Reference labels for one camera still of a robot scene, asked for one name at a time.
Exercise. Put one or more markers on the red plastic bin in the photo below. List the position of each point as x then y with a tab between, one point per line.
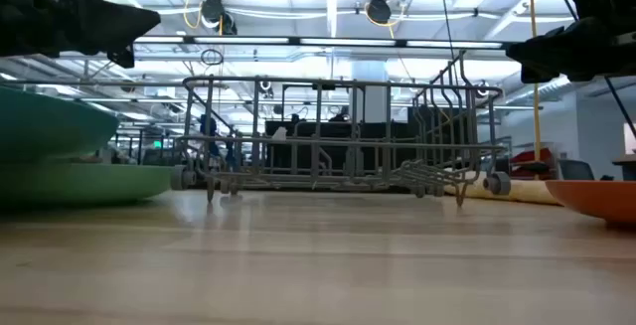
534	158

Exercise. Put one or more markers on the white building column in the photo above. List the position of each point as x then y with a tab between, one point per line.
370	76

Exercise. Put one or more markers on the teal plate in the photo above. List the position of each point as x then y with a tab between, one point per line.
45	126

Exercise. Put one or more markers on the orange plate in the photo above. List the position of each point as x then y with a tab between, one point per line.
596	198

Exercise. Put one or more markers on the yellow pole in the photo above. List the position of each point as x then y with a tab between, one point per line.
535	91

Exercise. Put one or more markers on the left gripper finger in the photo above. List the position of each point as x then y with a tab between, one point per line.
121	57
116	22

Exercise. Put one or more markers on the dark green plate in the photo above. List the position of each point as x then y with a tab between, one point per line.
74	183

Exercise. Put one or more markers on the blue office chair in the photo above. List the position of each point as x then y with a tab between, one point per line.
575	170

